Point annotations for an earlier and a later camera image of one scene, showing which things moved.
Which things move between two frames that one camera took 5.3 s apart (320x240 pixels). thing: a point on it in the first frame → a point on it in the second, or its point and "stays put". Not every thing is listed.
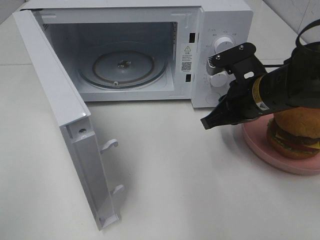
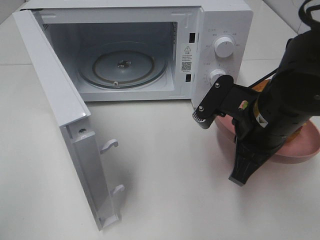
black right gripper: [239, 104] → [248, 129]
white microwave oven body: [145, 51] stays put
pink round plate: [255, 132] → [306, 146]
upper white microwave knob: [223, 43] stays put
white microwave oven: [71, 114] stays put
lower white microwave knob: [219, 80] stays put
